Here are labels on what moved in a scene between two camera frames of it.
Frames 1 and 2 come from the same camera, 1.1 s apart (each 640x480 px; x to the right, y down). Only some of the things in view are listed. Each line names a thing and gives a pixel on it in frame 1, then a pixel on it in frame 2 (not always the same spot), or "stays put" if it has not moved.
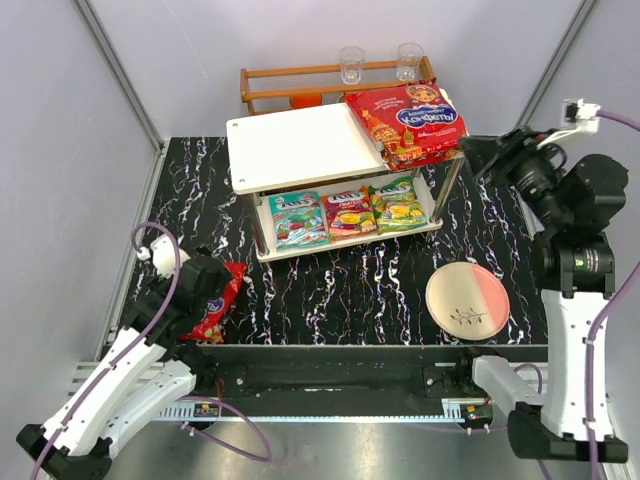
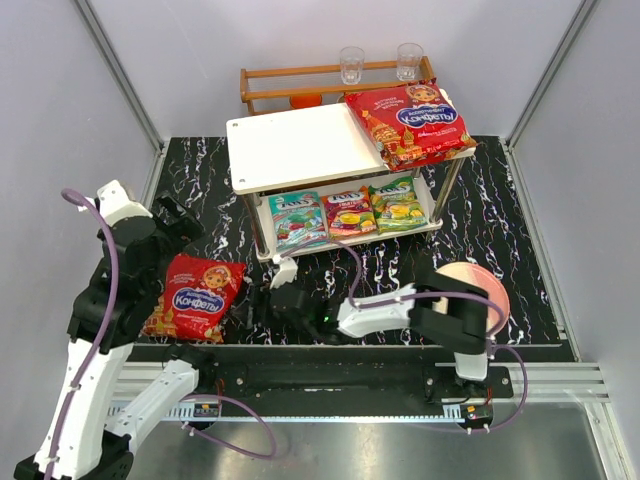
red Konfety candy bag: x=410 y=125 stays put
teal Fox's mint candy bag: x=298 y=220 stays put
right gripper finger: x=479 y=150 → x=258 y=306
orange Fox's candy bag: x=349 y=213 stays put
